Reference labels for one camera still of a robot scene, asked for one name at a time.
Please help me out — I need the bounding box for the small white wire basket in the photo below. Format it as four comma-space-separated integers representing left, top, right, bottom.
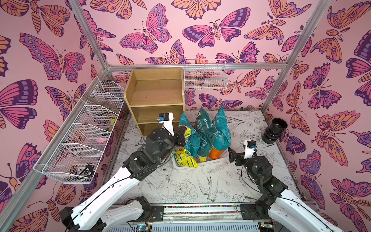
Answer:
183, 58, 229, 91

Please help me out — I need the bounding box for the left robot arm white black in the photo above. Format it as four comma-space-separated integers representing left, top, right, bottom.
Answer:
60, 126, 187, 232

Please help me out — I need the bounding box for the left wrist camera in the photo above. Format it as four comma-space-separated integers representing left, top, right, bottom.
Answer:
157, 112, 174, 136

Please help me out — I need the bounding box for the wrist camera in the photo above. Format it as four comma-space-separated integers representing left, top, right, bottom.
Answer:
244, 140, 258, 159
157, 112, 174, 136

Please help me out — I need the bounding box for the black item in rack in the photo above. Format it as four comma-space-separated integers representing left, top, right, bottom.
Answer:
78, 163, 95, 178

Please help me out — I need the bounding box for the long white wire basket rack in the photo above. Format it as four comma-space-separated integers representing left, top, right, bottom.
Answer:
34, 78, 124, 184

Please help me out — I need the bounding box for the white plastic basket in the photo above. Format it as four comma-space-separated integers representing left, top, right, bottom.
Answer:
171, 147, 229, 170

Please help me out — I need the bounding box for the yellow snack bag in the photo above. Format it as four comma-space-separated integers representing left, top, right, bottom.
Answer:
173, 149, 199, 168

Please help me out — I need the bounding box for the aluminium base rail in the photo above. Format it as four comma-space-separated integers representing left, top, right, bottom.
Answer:
83, 202, 322, 224

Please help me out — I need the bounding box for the dark green yellow fertilizer bag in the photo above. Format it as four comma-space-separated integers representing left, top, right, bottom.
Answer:
195, 108, 216, 162

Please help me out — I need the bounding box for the wooden shelf unit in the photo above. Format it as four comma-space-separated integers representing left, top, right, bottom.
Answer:
124, 68, 185, 136

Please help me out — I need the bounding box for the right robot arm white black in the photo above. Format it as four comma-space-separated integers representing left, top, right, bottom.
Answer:
228, 140, 341, 232

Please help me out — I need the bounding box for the teal orange fertilizer bag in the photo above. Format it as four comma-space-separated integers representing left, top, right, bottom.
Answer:
209, 106, 231, 160
179, 112, 201, 159

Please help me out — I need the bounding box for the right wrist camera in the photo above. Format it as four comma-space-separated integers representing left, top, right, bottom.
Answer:
244, 140, 258, 159

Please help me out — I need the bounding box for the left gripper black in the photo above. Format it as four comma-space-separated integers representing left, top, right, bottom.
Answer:
155, 126, 186, 165

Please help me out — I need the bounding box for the pink item in rack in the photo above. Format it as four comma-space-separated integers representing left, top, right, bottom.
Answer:
96, 138, 109, 143

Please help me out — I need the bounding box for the black camera lens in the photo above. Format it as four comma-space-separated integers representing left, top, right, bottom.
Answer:
262, 118, 288, 145

